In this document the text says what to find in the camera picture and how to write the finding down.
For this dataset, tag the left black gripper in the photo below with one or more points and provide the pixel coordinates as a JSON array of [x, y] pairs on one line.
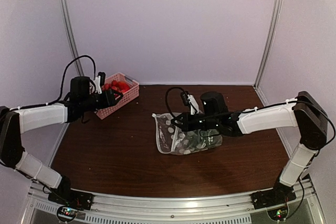
[[109, 98]]

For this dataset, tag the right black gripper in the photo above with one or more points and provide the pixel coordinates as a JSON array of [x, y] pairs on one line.
[[186, 125]]

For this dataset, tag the red fake lychee bunch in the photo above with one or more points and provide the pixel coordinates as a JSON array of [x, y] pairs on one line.
[[119, 86]]

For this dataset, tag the clear zip top bag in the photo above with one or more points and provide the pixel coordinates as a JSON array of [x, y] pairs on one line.
[[172, 140]]

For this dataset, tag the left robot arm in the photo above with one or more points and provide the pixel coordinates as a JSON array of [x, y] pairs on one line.
[[20, 124]]

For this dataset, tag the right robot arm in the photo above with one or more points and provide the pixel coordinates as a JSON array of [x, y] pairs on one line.
[[302, 112]]

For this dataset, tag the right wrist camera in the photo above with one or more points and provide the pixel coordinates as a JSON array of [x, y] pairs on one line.
[[189, 101]]

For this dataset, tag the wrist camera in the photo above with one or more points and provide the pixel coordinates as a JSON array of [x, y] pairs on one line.
[[99, 81], [189, 101]]

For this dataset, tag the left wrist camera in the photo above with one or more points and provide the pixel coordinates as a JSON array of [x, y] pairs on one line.
[[99, 81]]

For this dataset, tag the left aluminium corner post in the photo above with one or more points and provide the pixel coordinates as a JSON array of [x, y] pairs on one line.
[[68, 28]]

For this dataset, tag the aluminium corner post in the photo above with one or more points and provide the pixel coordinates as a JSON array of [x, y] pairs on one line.
[[68, 28], [276, 10]]

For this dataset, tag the aluminium front rail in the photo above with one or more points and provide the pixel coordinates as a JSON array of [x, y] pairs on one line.
[[231, 208]]

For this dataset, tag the right aluminium corner post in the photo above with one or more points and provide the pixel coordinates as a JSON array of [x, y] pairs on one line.
[[276, 10]]

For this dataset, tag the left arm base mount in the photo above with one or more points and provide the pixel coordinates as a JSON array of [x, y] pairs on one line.
[[69, 208]]

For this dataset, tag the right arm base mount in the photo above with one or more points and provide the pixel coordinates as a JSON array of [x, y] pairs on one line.
[[275, 203]]

